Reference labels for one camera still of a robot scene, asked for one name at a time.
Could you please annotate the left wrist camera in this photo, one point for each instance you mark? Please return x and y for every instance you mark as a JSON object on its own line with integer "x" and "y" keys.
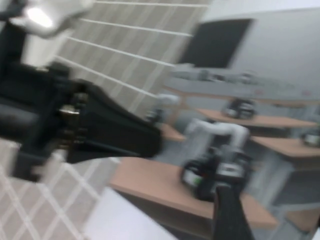
{"x": 45, "y": 17}

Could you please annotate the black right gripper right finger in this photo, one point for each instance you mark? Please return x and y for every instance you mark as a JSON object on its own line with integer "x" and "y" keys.
{"x": 238, "y": 220}

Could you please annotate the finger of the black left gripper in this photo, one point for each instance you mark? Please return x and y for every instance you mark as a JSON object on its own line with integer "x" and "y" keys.
{"x": 120, "y": 140}

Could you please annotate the robot brochure with classroom cover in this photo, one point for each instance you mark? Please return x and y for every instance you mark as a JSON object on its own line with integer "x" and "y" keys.
{"x": 275, "y": 62}

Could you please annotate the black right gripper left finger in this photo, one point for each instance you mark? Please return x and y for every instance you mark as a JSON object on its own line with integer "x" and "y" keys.
{"x": 222, "y": 215}

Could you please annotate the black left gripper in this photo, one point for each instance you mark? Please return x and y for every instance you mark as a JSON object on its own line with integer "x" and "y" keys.
{"x": 32, "y": 107}

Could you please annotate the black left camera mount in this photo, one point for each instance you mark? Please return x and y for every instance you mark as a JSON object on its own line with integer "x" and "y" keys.
{"x": 12, "y": 42}

